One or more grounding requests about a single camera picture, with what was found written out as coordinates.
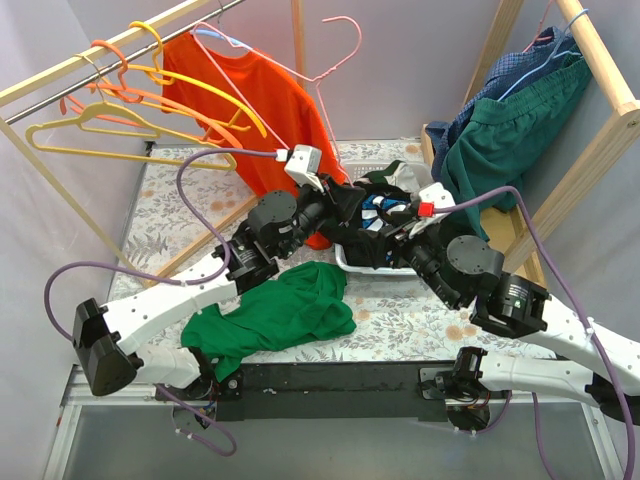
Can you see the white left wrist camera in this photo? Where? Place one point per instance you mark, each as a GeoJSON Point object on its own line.
{"type": "Point", "coordinates": [301, 164]}

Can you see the black t shirt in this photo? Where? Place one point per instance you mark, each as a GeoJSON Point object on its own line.
{"type": "Point", "coordinates": [363, 236]}

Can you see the wooden clothes rack right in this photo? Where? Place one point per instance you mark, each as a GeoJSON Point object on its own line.
{"type": "Point", "coordinates": [590, 155]}

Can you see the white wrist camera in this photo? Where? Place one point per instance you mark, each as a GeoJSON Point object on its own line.
{"type": "Point", "coordinates": [301, 164]}
{"type": "Point", "coordinates": [428, 202]}

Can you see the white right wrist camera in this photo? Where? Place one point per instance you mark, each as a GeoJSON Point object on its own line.
{"type": "Point", "coordinates": [428, 202]}

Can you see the pink wire hanger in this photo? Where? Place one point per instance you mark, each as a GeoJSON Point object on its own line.
{"type": "Point", "coordinates": [539, 29]}

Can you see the green and white t shirt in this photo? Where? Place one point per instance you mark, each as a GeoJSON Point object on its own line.
{"type": "Point", "coordinates": [409, 177]}

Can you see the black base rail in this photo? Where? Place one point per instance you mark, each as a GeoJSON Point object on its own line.
{"type": "Point", "coordinates": [332, 391]}

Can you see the wooden clothes rack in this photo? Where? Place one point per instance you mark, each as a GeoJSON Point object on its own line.
{"type": "Point", "coordinates": [590, 155]}
{"type": "Point", "coordinates": [176, 12]}

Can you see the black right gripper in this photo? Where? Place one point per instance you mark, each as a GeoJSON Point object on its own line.
{"type": "Point", "coordinates": [400, 236]}

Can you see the wooden clothes rack left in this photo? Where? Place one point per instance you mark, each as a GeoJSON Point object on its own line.
{"type": "Point", "coordinates": [176, 12]}

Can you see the floral table cloth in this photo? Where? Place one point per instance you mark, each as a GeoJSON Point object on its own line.
{"type": "Point", "coordinates": [397, 319]}

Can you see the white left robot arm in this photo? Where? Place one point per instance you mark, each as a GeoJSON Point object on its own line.
{"type": "Point", "coordinates": [111, 341]}

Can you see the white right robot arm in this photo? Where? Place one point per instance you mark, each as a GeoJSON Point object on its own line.
{"type": "Point", "coordinates": [594, 366]}

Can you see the dark yellow plastic hanger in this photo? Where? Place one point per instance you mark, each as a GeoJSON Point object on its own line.
{"type": "Point", "coordinates": [163, 78]}

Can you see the blue checkered shorts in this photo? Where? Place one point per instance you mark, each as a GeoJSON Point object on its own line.
{"type": "Point", "coordinates": [504, 72]}

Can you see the light blue wire hanger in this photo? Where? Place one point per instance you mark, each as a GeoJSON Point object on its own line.
{"type": "Point", "coordinates": [553, 54]}

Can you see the white plastic basket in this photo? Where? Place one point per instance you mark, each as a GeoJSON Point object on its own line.
{"type": "Point", "coordinates": [356, 168]}

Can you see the orange plastic hanger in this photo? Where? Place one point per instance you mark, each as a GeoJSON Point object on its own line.
{"type": "Point", "coordinates": [215, 134]}

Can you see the teal green shorts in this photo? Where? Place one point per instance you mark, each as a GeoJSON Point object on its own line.
{"type": "Point", "coordinates": [504, 139]}

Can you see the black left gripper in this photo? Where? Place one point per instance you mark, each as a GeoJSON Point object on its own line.
{"type": "Point", "coordinates": [333, 201]}

